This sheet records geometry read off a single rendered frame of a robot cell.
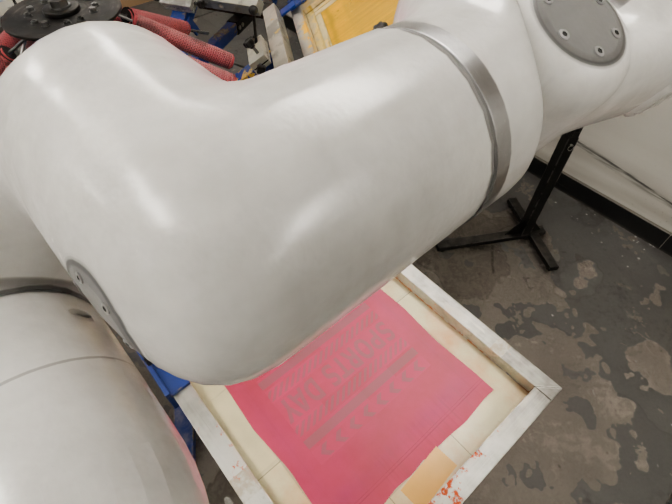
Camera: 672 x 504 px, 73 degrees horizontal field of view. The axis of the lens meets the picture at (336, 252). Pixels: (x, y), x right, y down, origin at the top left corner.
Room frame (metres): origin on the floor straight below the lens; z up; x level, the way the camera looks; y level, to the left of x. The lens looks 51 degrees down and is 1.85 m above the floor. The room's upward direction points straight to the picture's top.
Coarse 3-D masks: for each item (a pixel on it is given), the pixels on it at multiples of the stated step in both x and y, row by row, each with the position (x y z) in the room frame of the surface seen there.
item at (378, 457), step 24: (240, 384) 0.36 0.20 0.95; (240, 408) 0.31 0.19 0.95; (264, 408) 0.31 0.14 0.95; (264, 432) 0.27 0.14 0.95; (288, 432) 0.27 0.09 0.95; (360, 432) 0.27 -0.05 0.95; (384, 432) 0.27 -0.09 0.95; (288, 456) 0.23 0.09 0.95; (312, 456) 0.23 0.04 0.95; (336, 456) 0.23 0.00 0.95; (360, 456) 0.23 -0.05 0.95; (384, 456) 0.23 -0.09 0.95; (408, 456) 0.23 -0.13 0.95; (312, 480) 0.18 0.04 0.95; (336, 480) 0.18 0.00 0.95; (360, 480) 0.18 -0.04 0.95; (384, 480) 0.18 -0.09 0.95
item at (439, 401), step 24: (384, 312) 0.53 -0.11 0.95; (408, 336) 0.47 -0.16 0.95; (432, 360) 0.42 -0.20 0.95; (456, 360) 0.42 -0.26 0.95; (432, 384) 0.36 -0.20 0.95; (456, 384) 0.36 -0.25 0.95; (480, 384) 0.36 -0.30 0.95; (384, 408) 0.31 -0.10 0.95; (408, 408) 0.31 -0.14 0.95; (432, 408) 0.31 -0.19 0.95; (456, 408) 0.31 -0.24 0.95; (408, 432) 0.27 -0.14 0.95; (432, 432) 0.27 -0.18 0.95
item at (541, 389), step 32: (416, 288) 0.58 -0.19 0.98; (448, 320) 0.51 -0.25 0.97; (512, 352) 0.42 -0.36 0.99; (544, 384) 0.35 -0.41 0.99; (192, 416) 0.29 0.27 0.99; (512, 416) 0.29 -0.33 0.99; (224, 448) 0.23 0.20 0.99; (480, 448) 0.23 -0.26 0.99; (256, 480) 0.18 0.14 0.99; (480, 480) 0.18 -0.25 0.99
